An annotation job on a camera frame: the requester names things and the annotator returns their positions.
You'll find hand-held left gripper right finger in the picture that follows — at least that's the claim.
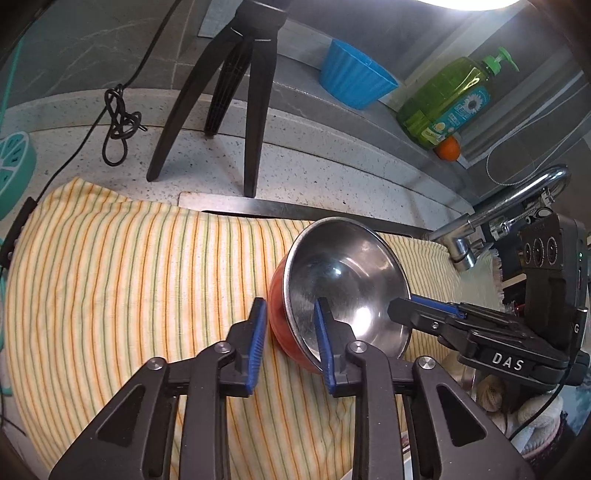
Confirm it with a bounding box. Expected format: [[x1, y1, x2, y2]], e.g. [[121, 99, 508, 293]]
[[314, 298, 536, 480]]

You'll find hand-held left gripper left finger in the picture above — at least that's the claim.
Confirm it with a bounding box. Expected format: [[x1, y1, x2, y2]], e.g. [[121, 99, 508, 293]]
[[48, 298, 269, 480]]

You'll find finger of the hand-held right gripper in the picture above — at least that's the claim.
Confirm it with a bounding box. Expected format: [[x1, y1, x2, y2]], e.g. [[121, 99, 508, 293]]
[[387, 298, 462, 344], [409, 294, 467, 320]]

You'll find red steel bowl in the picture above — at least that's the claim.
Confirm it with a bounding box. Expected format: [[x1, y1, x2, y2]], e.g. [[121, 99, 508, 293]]
[[283, 217, 413, 358], [268, 265, 324, 374]]

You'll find chrome kitchen faucet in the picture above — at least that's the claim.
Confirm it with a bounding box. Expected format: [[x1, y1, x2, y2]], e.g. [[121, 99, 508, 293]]
[[425, 164, 571, 273]]

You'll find yellow striped cloth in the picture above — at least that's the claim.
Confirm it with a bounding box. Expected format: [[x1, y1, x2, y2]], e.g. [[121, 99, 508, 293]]
[[4, 178, 502, 480]]

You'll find orange fruit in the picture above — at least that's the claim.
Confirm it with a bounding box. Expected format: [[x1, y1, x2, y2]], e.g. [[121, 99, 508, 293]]
[[435, 135, 462, 162]]

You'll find green dish soap bottle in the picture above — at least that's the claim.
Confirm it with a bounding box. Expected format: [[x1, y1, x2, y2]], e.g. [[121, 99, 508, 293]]
[[396, 46, 520, 149]]

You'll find black tripod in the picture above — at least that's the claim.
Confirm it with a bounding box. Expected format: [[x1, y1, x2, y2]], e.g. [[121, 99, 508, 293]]
[[147, 0, 289, 198]]

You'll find blue ribbed plastic bowl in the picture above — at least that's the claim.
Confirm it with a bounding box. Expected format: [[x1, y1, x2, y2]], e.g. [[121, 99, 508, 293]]
[[320, 38, 400, 110]]

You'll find teal citrus-print pad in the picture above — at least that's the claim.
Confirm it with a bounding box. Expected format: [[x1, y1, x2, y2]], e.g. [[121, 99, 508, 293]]
[[0, 131, 38, 222]]

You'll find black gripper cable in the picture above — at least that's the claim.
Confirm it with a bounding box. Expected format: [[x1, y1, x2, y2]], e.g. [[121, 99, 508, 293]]
[[508, 382, 570, 440]]

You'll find white bead chain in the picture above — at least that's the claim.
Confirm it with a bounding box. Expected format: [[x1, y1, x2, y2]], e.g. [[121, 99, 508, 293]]
[[486, 83, 591, 185]]

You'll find white ring light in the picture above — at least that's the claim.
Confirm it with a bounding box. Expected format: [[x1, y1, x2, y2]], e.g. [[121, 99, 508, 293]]
[[418, 0, 522, 11]]

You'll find teal cable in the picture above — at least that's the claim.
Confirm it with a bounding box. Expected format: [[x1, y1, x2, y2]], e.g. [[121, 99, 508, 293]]
[[0, 41, 24, 121]]

